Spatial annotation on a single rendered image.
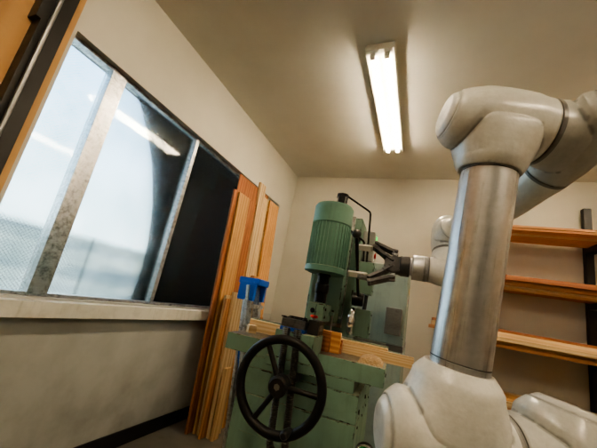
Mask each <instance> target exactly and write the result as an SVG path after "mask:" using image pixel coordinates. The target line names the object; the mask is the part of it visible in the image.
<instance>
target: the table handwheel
mask: <svg viewBox="0 0 597 448"><path fill-rule="evenodd" d="M274 344H284V345H289V346H291V347H294V348H296V349H297V350H299V351H300V352H301V353H302V354H303V355H304V356H305V357H306V358H307V359H308V361H309V362H310V364H311V365H312V367H313V369H314V373H315V377H316V381H317V394H316V393H313V392H309V391H306V390H303V389H300V388H295V387H293V386H292V385H291V378H290V377H289V376H290V374H287V375H285V374H282V373H279V370H278V367H277V363H276V361H275V354H274V351H273V347H272V345H274ZM263 348H267V351H268V354H269V357H270V361H271V365H272V369H273V373H274V377H273V378H271V379H270V381H269V382H268V391H269V393H270V394H269V395H268V396H267V398H266V399H265V400H264V402H263V403H262V404H261V406H260V407H259V408H258V409H257V410H256V411H255V412H254V413H253V412H252V411H251V408H250V407H249V404H248V402H247V398H246V395H245V377H246V372H247V370H248V367H249V365H250V363H251V360H252V359H253V357H254V356H255V355H256V354H257V353H258V352H259V351H260V350H262V349H263ZM296 374H297V376H296V377H297V378H296V382H295V383H297V382H298V381H300V380H301V378H302V375H301V373H296ZM235 390H236V398H237V402H238V405H239V408H240V411H241V413H242V415H243V417H244V419H245V420H246V422H247V423H248V424H249V426H250V427H251V428H252V429H253V430H254V431H255V432H256V433H258V434H259V435H260V436H263V437H264V438H265V439H268V440H271V441H274V442H280V443H286V442H291V441H295V440H298V439H300V438H301V437H303V436H305V435H306V434H307V433H309V432H310V431H311V430H312V429H313V428H314V426H315V425H316V424H317V422H318V421H319V419H320V418H321V416H322V413H323V410H324V407H325V403H326V397H327V382H326V377H325V373H324V370H323V368H322V364H321V362H320V360H319V358H318V357H317V355H316V354H315V352H314V351H313V350H312V349H311V348H310V347H309V346H308V345H307V344H306V343H304V342H303V341H302V340H299V339H297V338H295V337H292V336H289V335H283V334H277V335H271V336H268V337H265V338H264V339H262V340H259V341H258V342H256V343H255V344H254V345H253V346H252V347H251V348H250V349H249V350H248V351H247V353H246V354H245V355H244V357H243V360H242V361H241V363H240V366H239V369H238V372H237V376H236V384H235ZM289 392H291V393H294V394H297V395H301V396H305V397H308V398H311V399H314V400H316V401H315V405H314V409H313V410H312V412H311V414H310V415H309V417H308V418H307V419H306V420H305V421H304V422H303V423H302V424H301V425H299V426H298V427H296V428H293V429H292V432H291V435H290V437H289V438H288V439H287V440H286V441H282V440H281V439H280V433H281V432H282V431H281V430H275V429H272V428H269V427H267V426H265V425H264V424H263V423H261V422H260V421H259V420H258V416H259V415H260V414H261V413H262V412H263V411H264V409H265V408H266V407H267V405H268V404H269V403H270V402H271V401H272V399H273V398H281V397H283V396H285V395H286V394H288V393H289Z"/></svg>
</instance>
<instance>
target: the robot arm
mask: <svg viewBox="0 0 597 448"><path fill-rule="evenodd" d="M435 132H436V136H437V139H438V141H440V143H441V144H442V145H443V146H444V147H445V148H447V149H450V153H451V156H452V159H453V162H454V167H455V170H456V172H457V174H458V175H459V176H460V177H459V182H458V192H457V196H456V202H455V207H454V212H453V216H451V215H443V216H441V217H440V218H438V219H437V220H436V221H435V223H434V225H433V228H432V233H431V249H432V255H431V257H426V256H417V255H414V256H413V258H411V257H408V256H401V257H398V250H396V249H393V248H391V247H389V246H386V245H384V244H382V243H380V242H378V241H375V244H359V250H360V251H366V252H373V251H374V252H376V253H377V254H378V255H379V256H381V257H382V258H383V259H384V260H385V263H384V267H383V268H381V269H379V270H377V271H375V272H372V273H370V274H368V273H365V272H359V271H353V270H348V276H351V277H357V279H361V280H366V281H367V284H368V286H371V285H374V284H382V283H386V282H395V275H398V276H404V277H408V276H410V278H411V280H416V281H422V282H428V283H431V284H435V285H438V286H441V287H442V289H441V294H440V299H439V305H438V310H437V316H436V321H435V327H434V336H433V341H432V347H431V352H430V356H423V357H421V358H420V359H418V360H417V361H416V362H415V363H414V364H413V365H412V367H411V370H410V372H409V374H408V376H407V377H406V379H405V381H404V382H403V384H401V383H395V384H393V385H391V386H390V387H389V388H387V389H386V390H385V391H384V392H383V394H382V396H381V397H380V398H379V400H378V401H377V403H376V406H375V411H374V420H373V434H374V443H375V448H597V415H596V414H594V413H592V412H589V411H587V410H584V409H582V408H580V407H577V406H575V405H573V404H569V403H567V402H564V401H562V400H560V399H557V398H555V397H552V396H549V395H546V394H543V393H540V392H535V393H531V394H525V395H523V396H520V397H518V398H516V399H515V400H514V401H513V404H512V409H511V410H507V406H506V397H505V394H504V392H503V390H502V388H501V387H500V386H499V385H498V382H497V381H496V379H495V378H494V377H492V370H493V363H494V356H495V350H496V344H497V336H498V325H499V318H500V312H501V305H502V299H503V292H504V286H505V273H506V267H507V261H508V254H509V248H510V241H511V234H512V228H513V220H514V219H516V218H518V217H520V216H522V215H523V214H524V213H526V212H528V211H529V210H531V209H532V208H534V207H535V206H537V205H538V204H541V203H542V202H544V201H545V200H546V199H547V198H549V197H551V196H553V195H555V194H557V193H558V192H560V191H562V190H563V189H565V188H566V187H567V186H569V185H570V184H571V183H573V182H574V181H576V180H577V179H579V178H580V177H582V176H583V175H585V174H586V173H588V172H589V171H590V170H591V169H592V168H594V166H595V165H597V90H594V91H590V92H585V93H582V94H581V95H580V96H579V97H578V98H577V99H576V100H562V99H556V98H553V97H549V96H546V95H544V94H542V93H540V92H533V91H528V90H523V89H518V88H513V87H505V86H497V85H485V86H476V87H471V88H466V89H463V90H462V91H461V92H456V93H453V94H452V95H451V96H450V97H449V98H448V99H447V101H446V102H445V104H444V106H443V108H442V111H441V113H440V115H439V117H438V119H437V122H436V126H435ZM386 252H387V253H386ZM388 253H389V254H391V255H393V256H391V255H389V254H388ZM386 274H390V275H386ZM383 275H386V276H383Z"/></svg>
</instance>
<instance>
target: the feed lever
mask: <svg viewBox="0 0 597 448"><path fill-rule="evenodd" d="M352 235H353V237H354V238H355V271H359V237H360V236H361V235H362V232H361V231H360V230H359V229H355V230H354V231H353V233H352ZM363 303H364V293H360V284H359V279H357V277H356V292H353V295H352V305H353V306H358V307H363Z"/></svg>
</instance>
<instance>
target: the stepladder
mask: <svg viewBox="0 0 597 448"><path fill-rule="evenodd" d="M239 282H240V286H239V291H238V294H237V299H242V300H243V304H242V311H241V317H240V323H239V330H238V331H246V329H247V324H250V320H251V318H253V317H255V318H259V319H260V310H261V309H263V307H264V306H261V302H264V300H265V296H266V291H267V288H268V286H269V282H268V281H265V280H262V279H257V278H252V277H247V276H240V280H239ZM252 302H253V304H252ZM251 309H252V313H251ZM245 354H246V353H244V352H241V351H237V350H236V351H235V361H234V368H233V374H232V381H231V388H230V394H229V400H228V407H227V419H226V426H225V432H224V438H223V444H222V448H225V444H226V440H227V432H228V428H229V423H230V420H231V415H232V411H233V406H234V402H235V394H236V393H235V392H236V390H235V384H236V376H237V372H238V369H239V366H240V363H241V362H242V360H243V357H244V355H245Z"/></svg>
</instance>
